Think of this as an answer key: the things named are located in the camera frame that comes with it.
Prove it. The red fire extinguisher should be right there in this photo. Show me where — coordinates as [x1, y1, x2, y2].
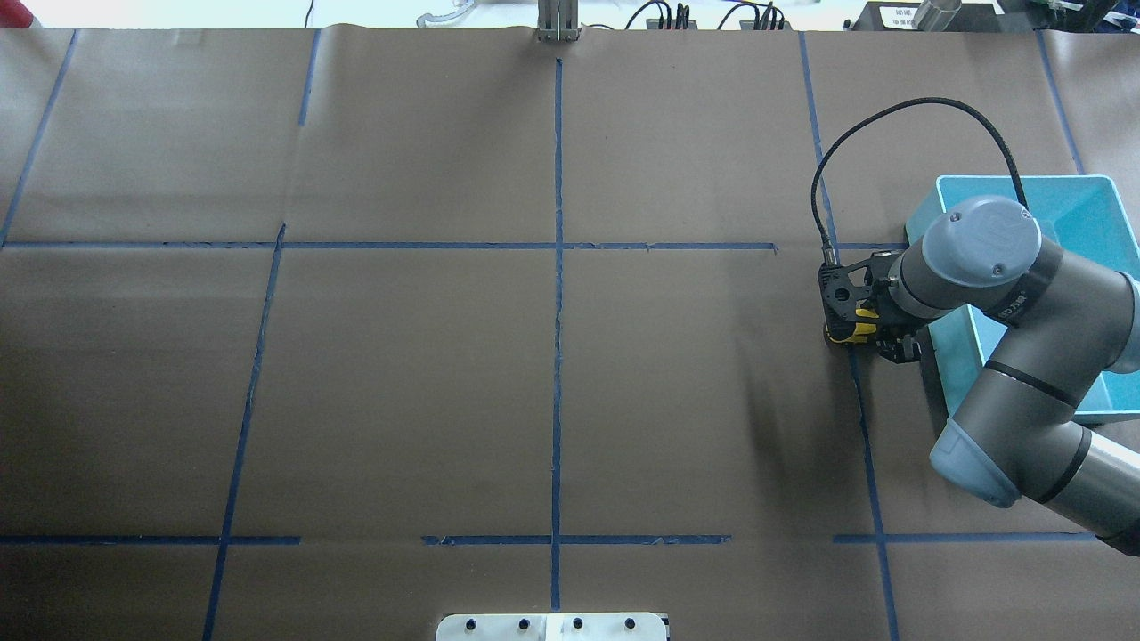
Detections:
[0, 0, 36, 29]

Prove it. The yellow beetle toy car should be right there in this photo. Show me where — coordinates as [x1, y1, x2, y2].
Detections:
[824, 307, 880, 344]

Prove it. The aluminium frame post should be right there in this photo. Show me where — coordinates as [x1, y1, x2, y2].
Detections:
[536, 0, 583, 42]

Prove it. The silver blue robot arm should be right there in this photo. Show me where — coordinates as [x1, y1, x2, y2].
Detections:
[888, 195, 1139, 555]

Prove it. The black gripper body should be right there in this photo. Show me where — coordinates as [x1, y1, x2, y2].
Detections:
[860, 253, 923, 364]

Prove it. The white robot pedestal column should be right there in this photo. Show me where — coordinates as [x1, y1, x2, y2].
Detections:
[435, 612, 671, 640]

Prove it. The silver metal cylinder weight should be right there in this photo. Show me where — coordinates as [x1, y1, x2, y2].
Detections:
[911, 0, 964, 33]

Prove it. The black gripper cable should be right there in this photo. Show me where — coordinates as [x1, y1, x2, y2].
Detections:
[809, 98, 1032, 268]

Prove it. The black plate on table edge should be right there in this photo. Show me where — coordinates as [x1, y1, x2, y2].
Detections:
[844, 1, 1001, 33]

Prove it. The light blue plastic bin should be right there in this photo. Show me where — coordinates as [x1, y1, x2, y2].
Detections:
[891, 175, 1137, 425]

